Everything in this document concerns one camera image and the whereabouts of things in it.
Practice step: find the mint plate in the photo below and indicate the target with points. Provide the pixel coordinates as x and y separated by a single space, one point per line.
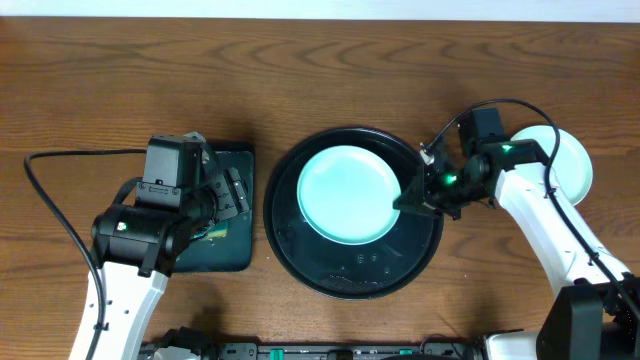
572 164
346 194

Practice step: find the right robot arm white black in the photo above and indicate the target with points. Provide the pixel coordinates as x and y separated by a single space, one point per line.
595 314

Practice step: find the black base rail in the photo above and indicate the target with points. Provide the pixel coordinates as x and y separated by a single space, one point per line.
186 343

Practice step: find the black rectangular tray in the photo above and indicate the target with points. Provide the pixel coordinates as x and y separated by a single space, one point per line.
233 252

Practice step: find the green yellow sponge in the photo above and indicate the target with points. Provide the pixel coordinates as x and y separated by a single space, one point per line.
218 231

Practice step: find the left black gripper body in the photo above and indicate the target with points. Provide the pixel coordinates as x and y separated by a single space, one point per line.
230 195

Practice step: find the black round tray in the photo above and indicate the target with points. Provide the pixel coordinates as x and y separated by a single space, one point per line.
341 271

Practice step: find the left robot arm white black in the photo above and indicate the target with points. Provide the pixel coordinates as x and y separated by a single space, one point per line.
184 219

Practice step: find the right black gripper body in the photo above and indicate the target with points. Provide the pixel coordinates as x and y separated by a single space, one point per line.
445 191

